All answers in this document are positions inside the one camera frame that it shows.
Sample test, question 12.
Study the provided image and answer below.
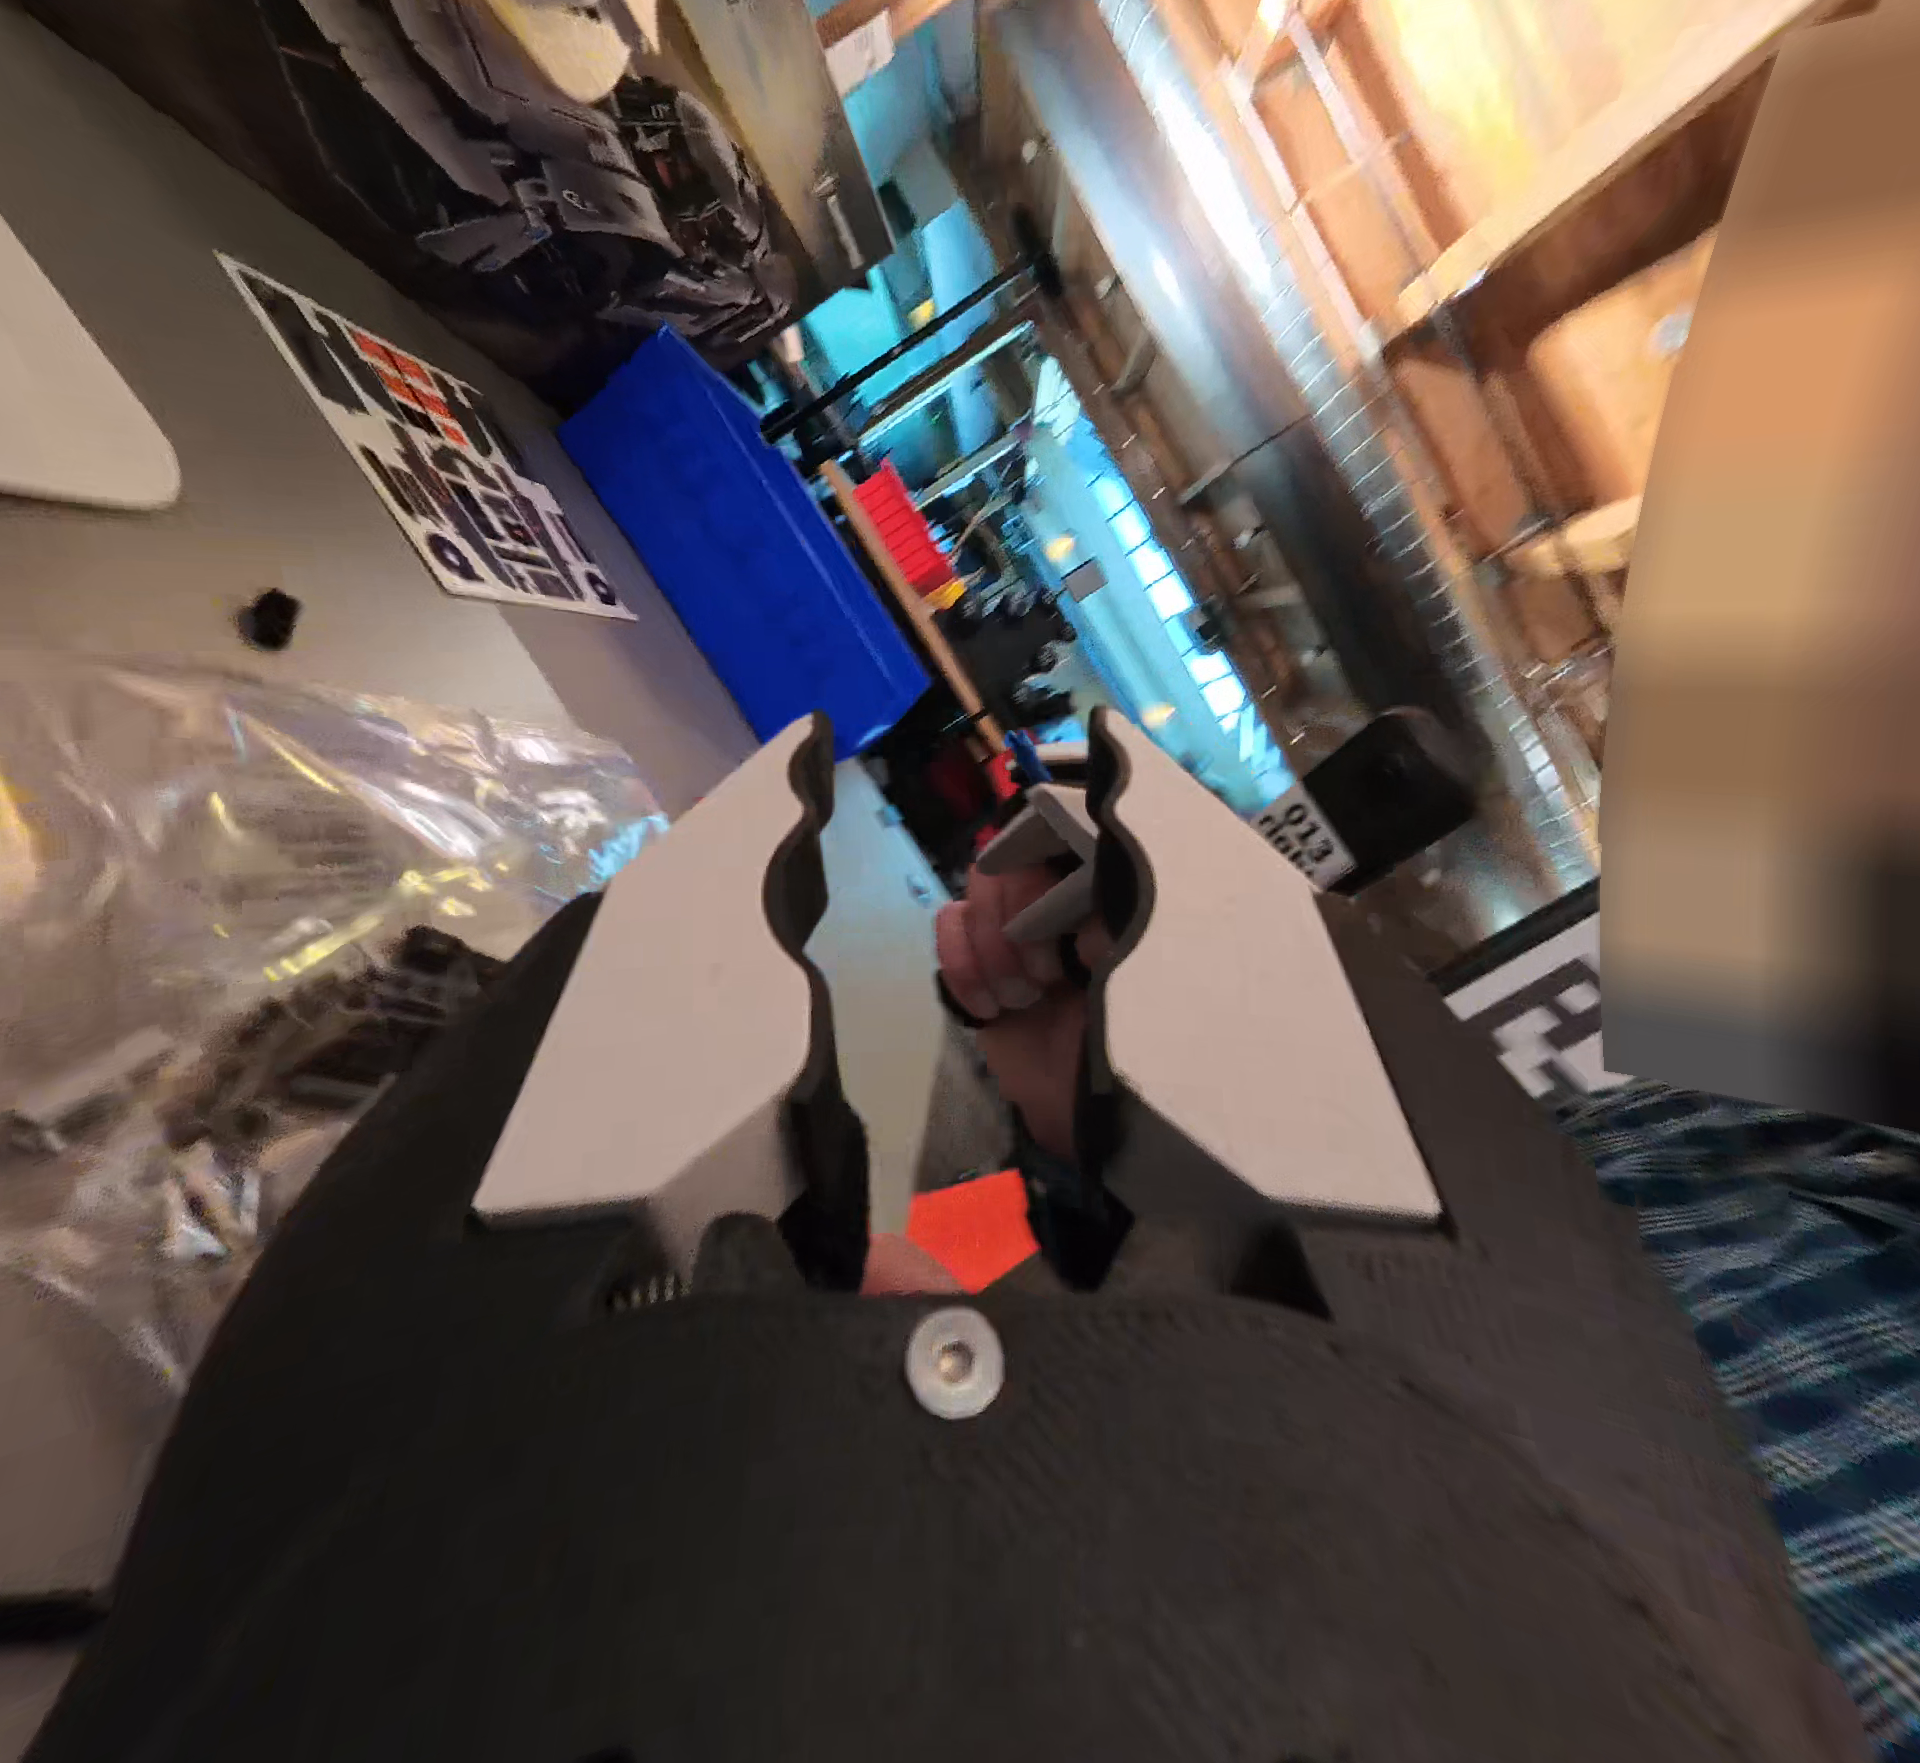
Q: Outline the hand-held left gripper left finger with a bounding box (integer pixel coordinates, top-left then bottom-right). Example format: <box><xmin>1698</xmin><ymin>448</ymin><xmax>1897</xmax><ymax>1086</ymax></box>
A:
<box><xmin>469</xmin><ymin>713</ymin><xmax>842</xmax><ymax>1278</ymax></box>

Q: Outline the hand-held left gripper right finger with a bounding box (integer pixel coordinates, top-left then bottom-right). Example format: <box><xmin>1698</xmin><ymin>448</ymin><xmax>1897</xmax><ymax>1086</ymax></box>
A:
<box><xmin>1084</xmin><ymin>713</ymin><xmax>1448</xmax><ymax>1223</ymax></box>

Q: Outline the bag of grey lego pieces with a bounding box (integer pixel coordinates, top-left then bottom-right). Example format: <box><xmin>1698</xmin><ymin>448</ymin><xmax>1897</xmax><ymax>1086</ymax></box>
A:
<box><xmin>0</xmin><ymin>659</ymin><xmax>671</xmax><ymax>1361</ymax></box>

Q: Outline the lego sticker sheet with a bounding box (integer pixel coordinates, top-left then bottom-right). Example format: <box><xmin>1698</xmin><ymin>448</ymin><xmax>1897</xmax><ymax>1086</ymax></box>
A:
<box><xmin>218</xmin><ymin>252</ymin><xmax>638</xmax><ymax>623</ymax></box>

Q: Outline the dark lego set box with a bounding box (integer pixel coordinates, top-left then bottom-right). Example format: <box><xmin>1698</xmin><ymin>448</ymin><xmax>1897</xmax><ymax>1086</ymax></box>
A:
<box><xmin>0</xmin><ymin>0</ymin><xmax>904</xmax><ymax>405</ymax></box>

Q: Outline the person's right hand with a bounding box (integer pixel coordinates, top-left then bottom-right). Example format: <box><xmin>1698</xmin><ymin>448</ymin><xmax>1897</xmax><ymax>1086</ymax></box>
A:
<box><xmin>932</xmin><ymin>866</ymin><xmax>1118</xmax><ymax>1152</ymax></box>

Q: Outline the flat orange object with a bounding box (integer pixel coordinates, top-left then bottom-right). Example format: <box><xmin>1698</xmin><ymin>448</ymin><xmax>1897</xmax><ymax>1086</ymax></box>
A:
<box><xmin>904</xmin><ymin>1168</ymin><xmax>1041</xmax><ymax>1292</ymax></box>

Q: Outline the blue plastic bin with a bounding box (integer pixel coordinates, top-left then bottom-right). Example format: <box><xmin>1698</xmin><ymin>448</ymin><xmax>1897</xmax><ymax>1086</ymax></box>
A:
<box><xmin>557</xmin><ymin>325</ymin><xmax>935</xmax><ymax>760</ymax></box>

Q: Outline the stack of red bins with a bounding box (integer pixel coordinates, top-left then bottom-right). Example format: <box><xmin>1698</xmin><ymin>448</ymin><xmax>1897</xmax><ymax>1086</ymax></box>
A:
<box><xmin>858</xmin><ymin>453</ymin><xmax>961</xmax><ymax>594</ymax></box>

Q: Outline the person's plaid shirt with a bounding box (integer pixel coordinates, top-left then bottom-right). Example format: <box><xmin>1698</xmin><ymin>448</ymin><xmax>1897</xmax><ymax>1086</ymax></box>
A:
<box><xmin>1550</xmin><ymin>1080</ymin><xmax>1920</xmax><ymax>1763</ymax></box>

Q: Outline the white pad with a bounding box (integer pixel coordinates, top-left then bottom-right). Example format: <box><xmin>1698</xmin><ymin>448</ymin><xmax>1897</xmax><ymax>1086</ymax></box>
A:
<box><xmin>0</xmin><ymin>219</ymin><xmax>179</xmax><ymax>514</ymax></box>

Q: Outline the metal ventilation duct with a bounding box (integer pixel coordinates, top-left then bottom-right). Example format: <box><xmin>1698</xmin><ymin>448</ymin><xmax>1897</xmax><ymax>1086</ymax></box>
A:
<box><xmin>980</xmin><ymin>0</ymin><xmax>1598</xmax><ymax>898</ymax></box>

